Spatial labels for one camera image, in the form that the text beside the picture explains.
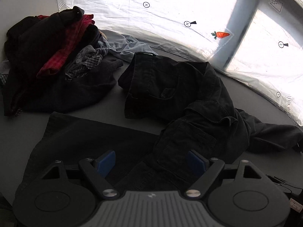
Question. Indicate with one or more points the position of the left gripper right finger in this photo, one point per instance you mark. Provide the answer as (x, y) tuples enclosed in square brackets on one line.
[(205, 172)]

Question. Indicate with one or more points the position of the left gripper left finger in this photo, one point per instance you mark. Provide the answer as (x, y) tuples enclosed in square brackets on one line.
[(97, 169)]

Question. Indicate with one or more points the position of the black trousers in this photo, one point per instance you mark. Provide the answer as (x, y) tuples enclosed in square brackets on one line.
[(194, 107)]

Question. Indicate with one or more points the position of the grey plaid garment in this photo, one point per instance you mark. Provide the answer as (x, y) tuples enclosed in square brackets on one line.
[(87, 59)]

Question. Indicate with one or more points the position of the red checked garment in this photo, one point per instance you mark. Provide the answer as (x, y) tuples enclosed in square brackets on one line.
[(73, 36)]

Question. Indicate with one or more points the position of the light blue grey shirt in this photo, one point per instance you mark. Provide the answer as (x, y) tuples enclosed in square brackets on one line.
[(123, 46)]

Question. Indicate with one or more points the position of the black garment in pile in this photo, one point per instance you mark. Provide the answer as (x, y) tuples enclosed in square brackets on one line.
[(30, 44)]

